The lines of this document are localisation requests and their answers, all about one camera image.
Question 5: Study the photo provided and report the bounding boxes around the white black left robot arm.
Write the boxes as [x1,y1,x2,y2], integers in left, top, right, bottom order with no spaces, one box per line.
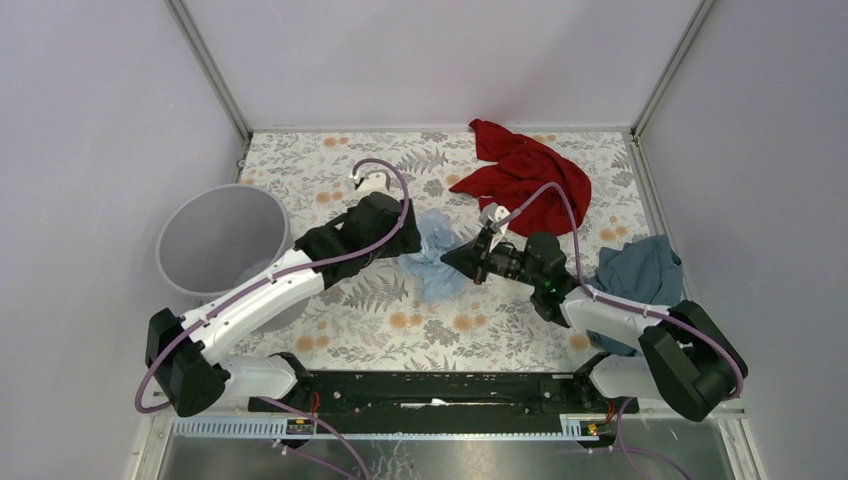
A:
[135,192,421,417]

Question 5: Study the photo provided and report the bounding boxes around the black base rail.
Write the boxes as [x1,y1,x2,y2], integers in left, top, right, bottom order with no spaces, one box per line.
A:
[248,370,639,421]

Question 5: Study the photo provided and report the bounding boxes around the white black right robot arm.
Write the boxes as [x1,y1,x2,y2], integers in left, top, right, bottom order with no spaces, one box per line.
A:
[441,225,747,421]

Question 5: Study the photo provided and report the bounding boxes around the teal blue cloth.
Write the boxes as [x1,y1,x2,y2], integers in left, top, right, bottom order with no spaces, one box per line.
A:
[586,234,684,358]

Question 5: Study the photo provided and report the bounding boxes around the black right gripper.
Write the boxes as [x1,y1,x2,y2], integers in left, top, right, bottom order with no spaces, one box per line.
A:
[440,227,543,288]

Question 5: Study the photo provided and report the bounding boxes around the light blue plastic trash bag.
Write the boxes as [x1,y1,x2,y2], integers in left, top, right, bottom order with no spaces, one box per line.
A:
[398,209,469,304]

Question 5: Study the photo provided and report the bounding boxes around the white slotted cable duct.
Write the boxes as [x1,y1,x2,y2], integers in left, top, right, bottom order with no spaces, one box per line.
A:
[174,410,603,443]

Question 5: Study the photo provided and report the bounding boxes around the grey plastic trash bin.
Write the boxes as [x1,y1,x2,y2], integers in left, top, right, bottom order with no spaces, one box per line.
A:
[156,184,294,308]

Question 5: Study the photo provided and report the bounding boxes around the aluminium frame post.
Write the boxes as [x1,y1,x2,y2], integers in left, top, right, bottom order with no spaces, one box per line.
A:
[164,0,253,145]
[631,0,719,138]

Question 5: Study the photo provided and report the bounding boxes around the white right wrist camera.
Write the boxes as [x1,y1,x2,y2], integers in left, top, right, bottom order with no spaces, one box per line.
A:
[480,202,511,237]

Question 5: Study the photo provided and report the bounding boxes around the red cloth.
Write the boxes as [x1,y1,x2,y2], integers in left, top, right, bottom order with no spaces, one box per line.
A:
[450,119,592,237]

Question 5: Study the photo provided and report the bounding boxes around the left aluminium frame post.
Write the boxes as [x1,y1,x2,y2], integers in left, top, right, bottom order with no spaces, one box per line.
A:
[164,0,253,145]

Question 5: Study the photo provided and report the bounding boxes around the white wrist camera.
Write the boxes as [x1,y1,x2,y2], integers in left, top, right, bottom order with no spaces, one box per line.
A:
[480,202,511,237]
[350,169,390,196]

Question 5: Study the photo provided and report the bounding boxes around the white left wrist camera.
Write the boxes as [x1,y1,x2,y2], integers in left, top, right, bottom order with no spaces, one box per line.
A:
[350,169,390,196]

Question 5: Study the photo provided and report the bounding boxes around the right aluminium frame post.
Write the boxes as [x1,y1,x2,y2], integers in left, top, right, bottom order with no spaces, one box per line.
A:
[631,0,719,138]

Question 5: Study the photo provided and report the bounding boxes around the floral patterned table mat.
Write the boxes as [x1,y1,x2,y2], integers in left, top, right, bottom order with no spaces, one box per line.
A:
[228,130,654,374]

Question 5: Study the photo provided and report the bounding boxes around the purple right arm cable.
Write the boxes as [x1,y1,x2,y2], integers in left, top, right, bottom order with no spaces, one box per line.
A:
[501,182,746,480]

